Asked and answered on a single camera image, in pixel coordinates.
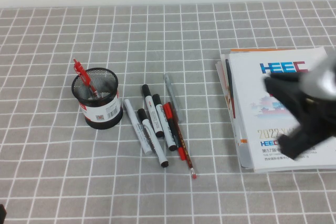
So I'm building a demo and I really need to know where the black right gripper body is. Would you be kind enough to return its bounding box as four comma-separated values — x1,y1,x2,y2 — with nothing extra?
286,73,336,146

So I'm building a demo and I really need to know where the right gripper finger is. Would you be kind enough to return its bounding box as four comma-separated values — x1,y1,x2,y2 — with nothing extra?
264,73,289,99
279,129,316,161

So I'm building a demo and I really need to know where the red gel pen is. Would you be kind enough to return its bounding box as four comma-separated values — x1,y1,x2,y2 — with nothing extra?
73,58,103,99

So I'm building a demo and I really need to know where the grey gel pen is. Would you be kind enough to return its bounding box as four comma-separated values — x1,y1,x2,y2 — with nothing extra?
163,73,184,124

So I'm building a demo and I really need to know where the black mesh pen holder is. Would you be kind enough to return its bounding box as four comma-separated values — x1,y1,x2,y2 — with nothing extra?
71,67,123,131

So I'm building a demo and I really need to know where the white HEEC booklet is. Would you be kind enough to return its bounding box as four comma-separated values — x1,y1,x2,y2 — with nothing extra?
227,46,336,174

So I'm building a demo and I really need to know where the booklet with colourful cover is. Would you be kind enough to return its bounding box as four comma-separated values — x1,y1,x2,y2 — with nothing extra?
224,58,237,120

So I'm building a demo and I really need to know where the orange edged booklet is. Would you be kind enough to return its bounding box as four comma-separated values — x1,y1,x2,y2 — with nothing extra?
230,48,289,169

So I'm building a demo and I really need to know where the thin white brochure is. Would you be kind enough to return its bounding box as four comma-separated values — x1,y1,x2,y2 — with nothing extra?
215,53,238,135

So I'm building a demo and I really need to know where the dark red pencil with eraser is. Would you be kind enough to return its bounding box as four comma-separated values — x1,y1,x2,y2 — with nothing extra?
170,102,198,180

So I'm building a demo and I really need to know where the red and black fineliner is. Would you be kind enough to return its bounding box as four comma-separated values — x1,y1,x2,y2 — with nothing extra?
162,102,186,161

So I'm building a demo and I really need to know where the long black-capped whiteboard marker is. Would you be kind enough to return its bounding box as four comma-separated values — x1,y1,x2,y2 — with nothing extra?
136,108,170,168

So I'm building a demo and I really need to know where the silver white marker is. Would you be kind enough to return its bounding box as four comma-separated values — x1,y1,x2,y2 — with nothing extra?
123,99,153,156

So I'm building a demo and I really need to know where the grey checked tablecloth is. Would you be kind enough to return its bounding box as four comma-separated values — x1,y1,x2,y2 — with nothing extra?
0,0,336,224

